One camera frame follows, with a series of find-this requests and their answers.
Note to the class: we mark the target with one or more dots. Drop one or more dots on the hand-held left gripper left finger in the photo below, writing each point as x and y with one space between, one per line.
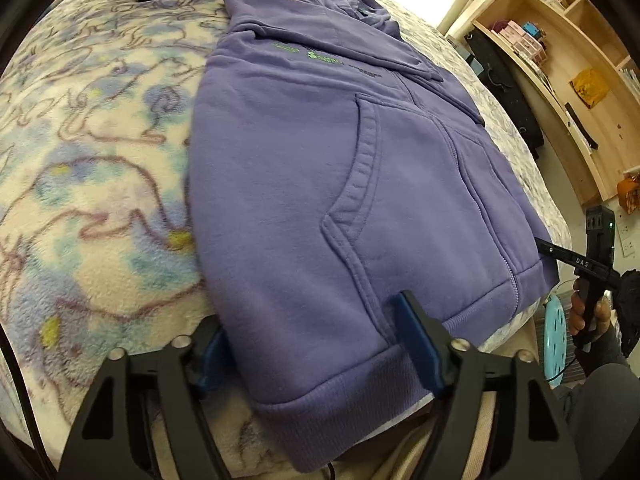
212 360

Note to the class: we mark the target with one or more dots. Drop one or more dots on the orange bag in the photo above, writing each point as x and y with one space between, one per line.
629 192

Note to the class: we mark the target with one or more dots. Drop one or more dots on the stack of pink boxes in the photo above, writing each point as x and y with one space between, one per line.
520 40

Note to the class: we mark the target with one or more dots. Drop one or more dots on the white cardboard box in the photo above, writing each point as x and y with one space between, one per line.
465 52

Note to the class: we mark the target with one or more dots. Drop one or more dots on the light blue stool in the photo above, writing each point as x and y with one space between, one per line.
555 330

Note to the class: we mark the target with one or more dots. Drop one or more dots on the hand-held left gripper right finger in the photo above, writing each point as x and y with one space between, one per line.
417 340

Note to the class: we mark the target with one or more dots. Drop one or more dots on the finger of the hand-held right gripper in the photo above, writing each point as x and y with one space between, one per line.
580 262

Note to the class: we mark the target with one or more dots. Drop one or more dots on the printed fleece bed blanket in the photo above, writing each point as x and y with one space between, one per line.
75 160

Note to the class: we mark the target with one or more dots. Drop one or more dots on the small blue toy box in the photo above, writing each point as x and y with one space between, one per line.
532 30

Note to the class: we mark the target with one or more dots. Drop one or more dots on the wooden bookshelf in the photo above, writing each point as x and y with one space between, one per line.
590 45

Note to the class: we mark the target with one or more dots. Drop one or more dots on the white wall socket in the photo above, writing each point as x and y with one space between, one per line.
626 239

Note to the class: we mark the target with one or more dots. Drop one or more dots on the beige mattress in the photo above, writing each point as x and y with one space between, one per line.
500 322

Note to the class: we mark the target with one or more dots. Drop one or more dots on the purple zip hoodie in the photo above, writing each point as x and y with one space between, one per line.
300 185

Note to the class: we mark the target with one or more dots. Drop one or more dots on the yellow cloth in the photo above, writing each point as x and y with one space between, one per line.
590 87

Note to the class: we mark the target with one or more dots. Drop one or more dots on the person's right hand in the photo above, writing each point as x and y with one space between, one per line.
579 310

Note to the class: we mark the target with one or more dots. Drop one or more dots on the long black bag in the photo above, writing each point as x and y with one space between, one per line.
505 95

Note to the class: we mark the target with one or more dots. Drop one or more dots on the person's right forearm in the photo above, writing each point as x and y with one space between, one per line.
600 410

